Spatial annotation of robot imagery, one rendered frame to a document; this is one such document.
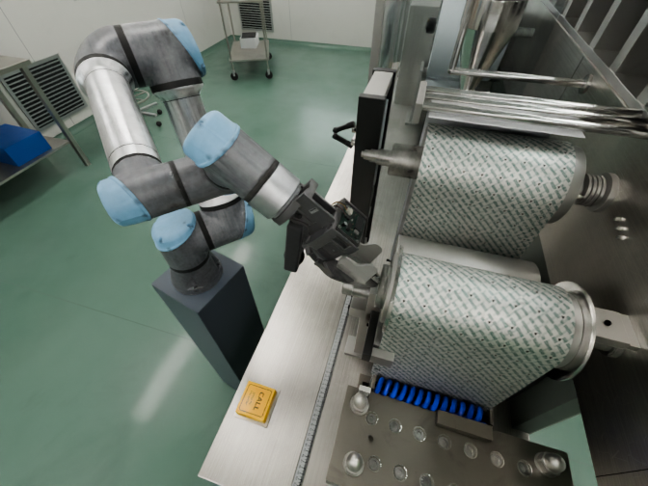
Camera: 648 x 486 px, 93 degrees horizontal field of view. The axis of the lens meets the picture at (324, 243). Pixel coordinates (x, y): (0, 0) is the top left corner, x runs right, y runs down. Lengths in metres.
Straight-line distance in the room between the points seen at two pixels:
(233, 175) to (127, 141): 0.22
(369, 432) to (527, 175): 0.53
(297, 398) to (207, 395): 1.07
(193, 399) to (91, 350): 0.69
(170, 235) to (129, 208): 0.34
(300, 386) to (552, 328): 0.54
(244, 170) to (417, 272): 0.28
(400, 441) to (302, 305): 0.43
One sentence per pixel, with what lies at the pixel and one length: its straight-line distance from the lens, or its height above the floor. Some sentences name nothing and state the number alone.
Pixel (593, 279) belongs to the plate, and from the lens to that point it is 0.70.
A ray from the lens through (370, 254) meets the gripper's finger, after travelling 0.53.
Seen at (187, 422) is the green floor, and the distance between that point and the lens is 1.84.
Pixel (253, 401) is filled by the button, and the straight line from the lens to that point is 0.80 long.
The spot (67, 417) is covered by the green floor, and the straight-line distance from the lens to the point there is 2.13.
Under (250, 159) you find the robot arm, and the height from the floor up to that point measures 1.46.
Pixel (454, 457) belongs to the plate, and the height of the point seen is 1.03.
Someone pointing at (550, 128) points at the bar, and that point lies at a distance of 0.64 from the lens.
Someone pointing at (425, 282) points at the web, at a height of 1.31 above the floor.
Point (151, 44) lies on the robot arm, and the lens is 0.82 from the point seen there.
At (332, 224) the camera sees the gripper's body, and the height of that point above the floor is 1.37.
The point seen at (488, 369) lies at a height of 1.18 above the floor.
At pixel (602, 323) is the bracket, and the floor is 1.29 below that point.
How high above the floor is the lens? 1.68
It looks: 48 degrees down
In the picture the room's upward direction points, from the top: straight up
